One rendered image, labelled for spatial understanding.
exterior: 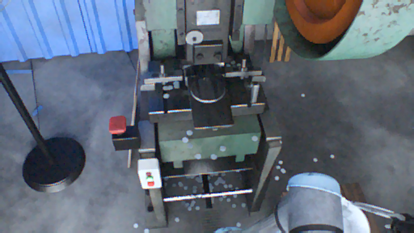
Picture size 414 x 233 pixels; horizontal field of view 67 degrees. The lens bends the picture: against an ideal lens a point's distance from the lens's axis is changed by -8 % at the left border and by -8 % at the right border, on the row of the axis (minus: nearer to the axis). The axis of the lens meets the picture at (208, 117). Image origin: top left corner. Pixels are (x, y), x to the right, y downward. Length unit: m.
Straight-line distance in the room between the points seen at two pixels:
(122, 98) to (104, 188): 0.69
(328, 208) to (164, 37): 1.00
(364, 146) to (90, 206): 1.67
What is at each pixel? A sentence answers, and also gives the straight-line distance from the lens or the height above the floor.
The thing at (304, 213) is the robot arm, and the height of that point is 1.05.
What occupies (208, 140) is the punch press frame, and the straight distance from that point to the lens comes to 1.30.
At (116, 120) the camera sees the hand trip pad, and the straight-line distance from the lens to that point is 1.21.
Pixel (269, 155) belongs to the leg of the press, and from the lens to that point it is 1.36.
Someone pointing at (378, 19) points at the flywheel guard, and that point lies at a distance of 0.86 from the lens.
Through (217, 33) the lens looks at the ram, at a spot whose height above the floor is 1.00.
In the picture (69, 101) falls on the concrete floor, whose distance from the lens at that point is 2.44.
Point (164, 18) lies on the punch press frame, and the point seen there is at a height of 1.10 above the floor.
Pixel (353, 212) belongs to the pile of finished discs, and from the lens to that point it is 1.58.
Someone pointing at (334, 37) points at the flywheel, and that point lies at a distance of 1.01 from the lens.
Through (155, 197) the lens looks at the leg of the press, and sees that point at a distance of 1.53.
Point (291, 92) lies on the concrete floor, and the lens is 2.42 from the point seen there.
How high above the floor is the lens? 1.67
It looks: 50 degrees down
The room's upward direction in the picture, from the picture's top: 2 degrees clockwise
